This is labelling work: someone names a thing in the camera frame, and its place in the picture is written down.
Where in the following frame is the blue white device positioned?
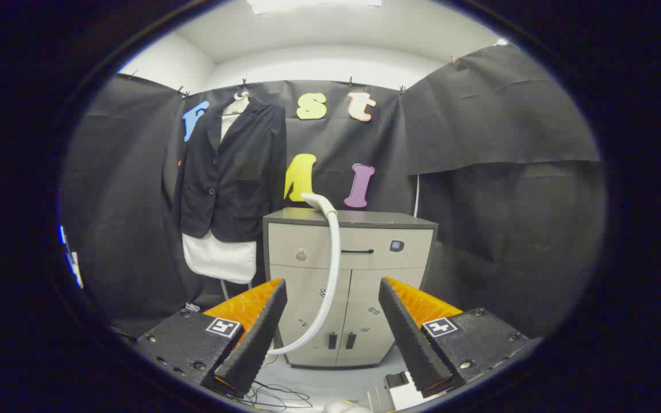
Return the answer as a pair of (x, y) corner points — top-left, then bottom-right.
(58, 225), (85, 289)

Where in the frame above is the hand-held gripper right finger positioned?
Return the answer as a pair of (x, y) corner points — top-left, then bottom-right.
(378, 276), (532, 399)

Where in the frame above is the white box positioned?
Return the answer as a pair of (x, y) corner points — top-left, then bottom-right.
(384, 371), (453, 411)

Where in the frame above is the grey cabinet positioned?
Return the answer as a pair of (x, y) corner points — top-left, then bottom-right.
(263, 208), (439, 368)

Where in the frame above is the white garment steamer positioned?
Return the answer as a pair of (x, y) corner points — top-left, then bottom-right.
(266, 193), (341, 356)

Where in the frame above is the black backdrop cloth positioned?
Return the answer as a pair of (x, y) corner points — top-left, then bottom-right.
(60, 45), (606, 339)

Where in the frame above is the black jacket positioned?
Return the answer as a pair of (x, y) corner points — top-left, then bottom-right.
(174, 96), (287, 243)

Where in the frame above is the white shirt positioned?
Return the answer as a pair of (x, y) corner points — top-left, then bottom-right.
(182, 93), (258, 285)

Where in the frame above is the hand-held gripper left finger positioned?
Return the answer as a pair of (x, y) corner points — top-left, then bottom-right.
(135, 278), (288, 399)

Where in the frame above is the ceiling light panel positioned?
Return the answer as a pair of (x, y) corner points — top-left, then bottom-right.
(247, 0), (383, 15)

